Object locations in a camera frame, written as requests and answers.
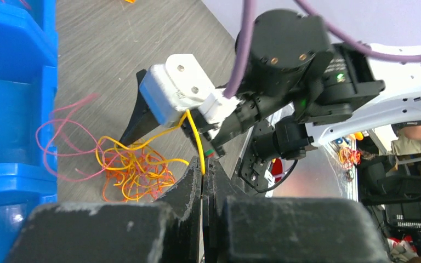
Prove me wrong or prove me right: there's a pink cable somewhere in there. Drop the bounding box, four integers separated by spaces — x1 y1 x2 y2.
35 93 132 182

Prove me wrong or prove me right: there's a distant tangled wire bundle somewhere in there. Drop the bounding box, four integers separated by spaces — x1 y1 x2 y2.
337 147 362 169

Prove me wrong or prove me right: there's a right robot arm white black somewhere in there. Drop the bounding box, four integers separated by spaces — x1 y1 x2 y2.
120 1 421 193

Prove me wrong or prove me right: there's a person in background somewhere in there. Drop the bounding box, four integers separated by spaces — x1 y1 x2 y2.
391 125 421 156

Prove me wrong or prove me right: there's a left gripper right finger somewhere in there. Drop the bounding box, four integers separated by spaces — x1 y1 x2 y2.
202 159 389 262

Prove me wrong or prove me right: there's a blue three-compartment plastic bin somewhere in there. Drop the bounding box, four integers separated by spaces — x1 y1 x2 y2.
0 1 58 262

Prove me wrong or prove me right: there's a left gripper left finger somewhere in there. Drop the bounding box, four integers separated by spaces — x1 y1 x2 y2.
5 157 201 262

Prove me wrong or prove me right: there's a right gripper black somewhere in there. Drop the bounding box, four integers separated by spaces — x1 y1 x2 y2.
120 69 269 156

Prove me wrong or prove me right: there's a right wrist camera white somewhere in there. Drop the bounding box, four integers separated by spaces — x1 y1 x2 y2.
139 54 240 128

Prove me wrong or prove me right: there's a yellow cable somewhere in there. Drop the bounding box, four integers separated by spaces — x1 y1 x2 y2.
95 108 207 202

